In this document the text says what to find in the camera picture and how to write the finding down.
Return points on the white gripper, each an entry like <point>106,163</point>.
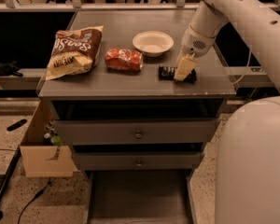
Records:
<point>194,43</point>

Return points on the dark chocolate rxbar wrapper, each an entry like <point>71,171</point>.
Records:
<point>168,73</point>

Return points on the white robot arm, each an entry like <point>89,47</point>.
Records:
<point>248,155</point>

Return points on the grey drawer cabinet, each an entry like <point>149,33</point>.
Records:
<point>104,95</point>

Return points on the grey top drawer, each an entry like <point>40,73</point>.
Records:
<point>87,132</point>

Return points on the grey middle drawer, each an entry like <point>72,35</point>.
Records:
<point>137,160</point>

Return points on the grey open bottom drawer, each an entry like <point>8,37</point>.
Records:
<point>139,197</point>

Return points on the white paper bowl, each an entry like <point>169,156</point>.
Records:
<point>153,43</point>

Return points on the crushed red soda can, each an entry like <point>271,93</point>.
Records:
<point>124,59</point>

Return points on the brown white chip bag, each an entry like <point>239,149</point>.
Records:
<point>74,52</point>

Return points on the green bottle in box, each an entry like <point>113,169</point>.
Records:
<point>51,135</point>

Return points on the black marker on floor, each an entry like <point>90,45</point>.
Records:
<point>16,125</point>

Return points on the cardboard box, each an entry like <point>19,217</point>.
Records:
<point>40,157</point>

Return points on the black cloth item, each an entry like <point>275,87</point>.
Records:
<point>10,69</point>

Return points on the metal rail frame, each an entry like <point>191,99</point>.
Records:
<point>74,5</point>

